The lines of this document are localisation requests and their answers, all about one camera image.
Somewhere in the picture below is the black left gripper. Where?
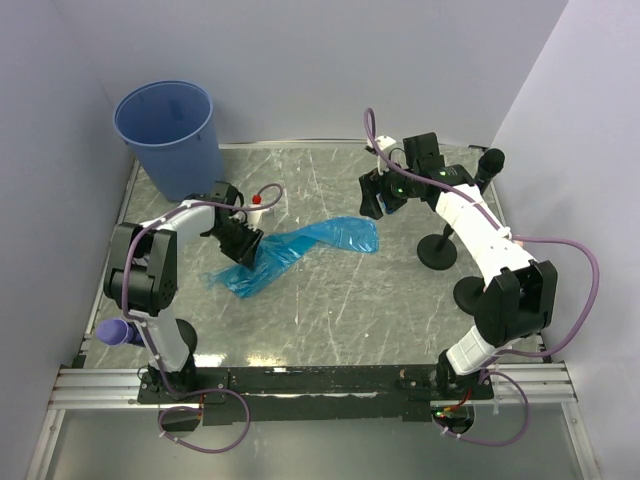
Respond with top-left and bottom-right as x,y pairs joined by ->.
209,219 -> 264,270

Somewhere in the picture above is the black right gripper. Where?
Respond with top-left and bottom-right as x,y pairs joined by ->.
358,156 -> 419,221

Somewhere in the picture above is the blue plastic trash bag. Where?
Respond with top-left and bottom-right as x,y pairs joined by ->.
200,216 -> 379,298

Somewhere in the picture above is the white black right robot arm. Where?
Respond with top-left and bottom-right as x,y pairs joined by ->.
359,133 -> 558,399

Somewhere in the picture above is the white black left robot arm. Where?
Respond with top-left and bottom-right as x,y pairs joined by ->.
96,182 -> 268,402

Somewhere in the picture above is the blue plastic trash bin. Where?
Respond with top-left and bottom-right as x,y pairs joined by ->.
113,80 -> 225,202

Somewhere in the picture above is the black microphone on stand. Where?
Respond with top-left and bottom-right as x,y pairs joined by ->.
417,148 -> 507,270

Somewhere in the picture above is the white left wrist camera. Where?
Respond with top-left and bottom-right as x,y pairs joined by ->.
245,194 -> 272,230

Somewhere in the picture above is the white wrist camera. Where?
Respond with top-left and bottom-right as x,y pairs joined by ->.
245,194 -> 272,230
365,135 -> 399,158

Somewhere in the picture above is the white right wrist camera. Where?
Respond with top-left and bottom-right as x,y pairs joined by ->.
365,135 -> 399,158

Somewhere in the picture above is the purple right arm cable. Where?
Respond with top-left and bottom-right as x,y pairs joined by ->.
363,107 -> 600,447

